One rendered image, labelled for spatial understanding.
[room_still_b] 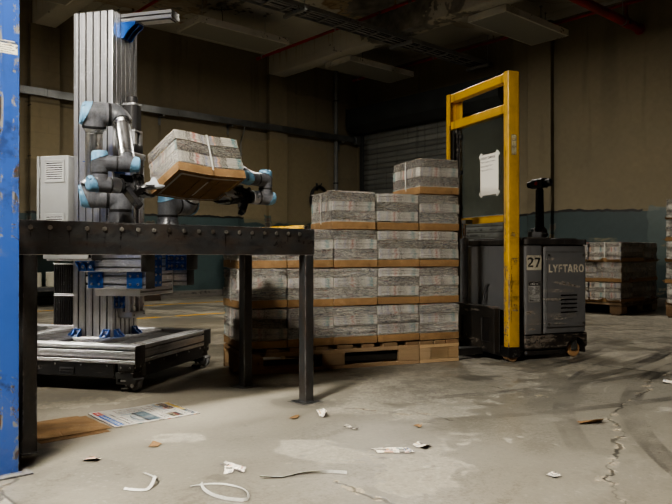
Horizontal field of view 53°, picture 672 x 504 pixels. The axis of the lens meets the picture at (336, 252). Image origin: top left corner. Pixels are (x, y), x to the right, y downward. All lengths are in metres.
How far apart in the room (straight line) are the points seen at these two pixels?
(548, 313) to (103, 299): 2.77
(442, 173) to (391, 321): 1.00
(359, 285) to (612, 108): 6.95
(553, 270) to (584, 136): 6.06
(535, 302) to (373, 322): 1.11
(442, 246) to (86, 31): 2.45
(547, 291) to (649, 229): 5.49
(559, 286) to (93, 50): 3.21
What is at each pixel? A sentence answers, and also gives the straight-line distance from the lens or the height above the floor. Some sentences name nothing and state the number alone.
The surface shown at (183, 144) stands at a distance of 3.40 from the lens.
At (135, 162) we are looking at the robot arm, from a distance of 3.36.
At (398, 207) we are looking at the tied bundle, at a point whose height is 0.97.
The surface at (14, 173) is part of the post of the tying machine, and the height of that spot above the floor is 0.93.
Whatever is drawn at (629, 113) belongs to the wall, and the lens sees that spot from 10.36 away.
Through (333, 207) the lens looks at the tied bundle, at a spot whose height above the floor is 0.96.
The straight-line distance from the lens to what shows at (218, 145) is 3.51.
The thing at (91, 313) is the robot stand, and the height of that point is 0.36.
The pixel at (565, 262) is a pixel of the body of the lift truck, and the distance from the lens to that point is 4.76.
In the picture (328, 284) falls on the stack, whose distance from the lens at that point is 4.04.
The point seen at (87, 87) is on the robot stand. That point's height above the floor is 1.61.
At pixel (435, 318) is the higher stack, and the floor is 0.28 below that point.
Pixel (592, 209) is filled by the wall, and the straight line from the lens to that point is 10.43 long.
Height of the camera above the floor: 0.68
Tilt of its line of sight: level
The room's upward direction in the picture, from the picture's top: straight up
